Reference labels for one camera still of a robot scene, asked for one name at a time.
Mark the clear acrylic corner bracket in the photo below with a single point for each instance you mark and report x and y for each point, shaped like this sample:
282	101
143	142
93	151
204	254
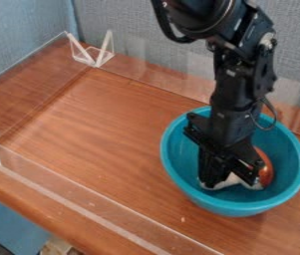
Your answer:
93	56

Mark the blue plastic bowl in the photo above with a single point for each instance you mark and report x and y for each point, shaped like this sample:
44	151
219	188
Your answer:
234	201

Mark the clear acrylic left barrier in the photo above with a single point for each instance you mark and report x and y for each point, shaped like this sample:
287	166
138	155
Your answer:
35	81

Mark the clear acrylic front barrier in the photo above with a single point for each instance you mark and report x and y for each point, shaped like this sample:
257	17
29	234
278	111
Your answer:
25	176

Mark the white brown toy mushroom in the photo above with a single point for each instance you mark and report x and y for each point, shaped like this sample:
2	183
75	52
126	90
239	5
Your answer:
267	172

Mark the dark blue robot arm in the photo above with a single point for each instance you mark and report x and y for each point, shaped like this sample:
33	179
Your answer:
239	34

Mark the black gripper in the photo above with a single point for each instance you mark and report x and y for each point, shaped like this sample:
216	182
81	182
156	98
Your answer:
223	135

